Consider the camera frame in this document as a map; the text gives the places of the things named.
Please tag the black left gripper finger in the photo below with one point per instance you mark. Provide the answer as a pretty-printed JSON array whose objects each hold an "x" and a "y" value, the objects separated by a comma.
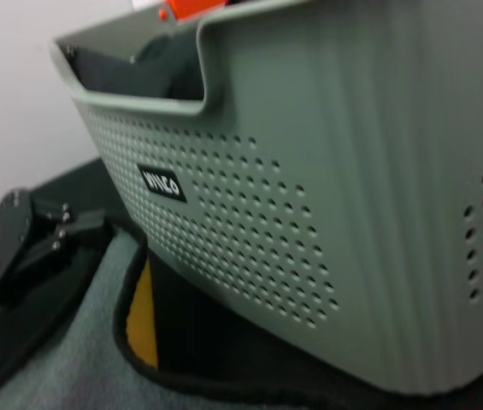
[
  {"x": 83, "y": 226},
  {"x": 40, "y": 260}
]

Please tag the grey yellow towel black trim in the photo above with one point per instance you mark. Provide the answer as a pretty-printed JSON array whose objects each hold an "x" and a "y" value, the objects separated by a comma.
[{"x": 74, "y": 341}]

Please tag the dark crumpled towel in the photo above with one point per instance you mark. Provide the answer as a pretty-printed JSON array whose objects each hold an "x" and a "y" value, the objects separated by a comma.
[{"x": 138, "y": 77}]

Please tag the grey perforated storage box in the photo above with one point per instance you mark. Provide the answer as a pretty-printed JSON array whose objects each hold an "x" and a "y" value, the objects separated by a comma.
[{"x": 352, "y": 171}]

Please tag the small orange object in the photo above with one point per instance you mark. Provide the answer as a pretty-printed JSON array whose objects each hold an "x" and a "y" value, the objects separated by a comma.
[{"x": 198, "y": 8}]

